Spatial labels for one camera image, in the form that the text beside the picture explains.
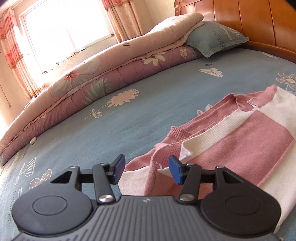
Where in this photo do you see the pink and cream sweater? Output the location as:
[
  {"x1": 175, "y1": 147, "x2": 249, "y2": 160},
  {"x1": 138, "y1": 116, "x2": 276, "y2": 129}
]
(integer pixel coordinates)
[{"x1": 119, "y1": 85, "x2": 295, "y2": 223}]

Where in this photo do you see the blue floral bed sheet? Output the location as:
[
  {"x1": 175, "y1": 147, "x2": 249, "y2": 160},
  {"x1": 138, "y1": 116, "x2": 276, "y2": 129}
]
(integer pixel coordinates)
[{"x1": 1, "y1": 48, "x2": 295, "y2": 240}]

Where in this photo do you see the folded pink floral quilt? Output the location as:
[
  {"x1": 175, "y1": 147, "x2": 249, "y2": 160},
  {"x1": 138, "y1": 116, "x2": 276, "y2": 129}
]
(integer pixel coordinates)
[{"x1": 1, "y1": 13, "x2": 204, "y2": 165}]

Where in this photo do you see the grey-green flower pillow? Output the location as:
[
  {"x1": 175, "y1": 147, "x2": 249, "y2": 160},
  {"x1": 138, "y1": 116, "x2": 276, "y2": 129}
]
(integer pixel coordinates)
[{"x1": 185, "y1": 21, "x2": 249, "y2": 58}]

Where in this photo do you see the orange patterned right curtain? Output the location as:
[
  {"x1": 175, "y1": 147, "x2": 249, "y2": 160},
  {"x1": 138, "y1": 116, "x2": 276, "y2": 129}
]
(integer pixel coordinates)
[{"x1": 102, "y1": 0, "x2": 144, "y2": 43}]

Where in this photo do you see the orange patterned curtain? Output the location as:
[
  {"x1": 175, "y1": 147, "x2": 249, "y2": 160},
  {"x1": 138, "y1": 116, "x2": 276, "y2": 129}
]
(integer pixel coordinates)
[
  {"x1": 102, "y1": 0, "x2": 144, "y2": 43},
  {"x1": 1, "y1": 8, "x2": 41, "y2": 100}
]

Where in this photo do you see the orange patterned left curtain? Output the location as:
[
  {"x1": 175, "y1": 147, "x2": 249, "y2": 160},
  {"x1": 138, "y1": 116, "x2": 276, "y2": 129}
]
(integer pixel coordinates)
[{"x1": 1, "y1": 8, "x2": 41, "y2": 100}]

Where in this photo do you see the wooden headboard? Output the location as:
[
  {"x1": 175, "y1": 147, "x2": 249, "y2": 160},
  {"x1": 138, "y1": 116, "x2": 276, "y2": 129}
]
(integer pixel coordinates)
[{"x1": 174, "y1": 0, "x2": 295, "y2": 62}]

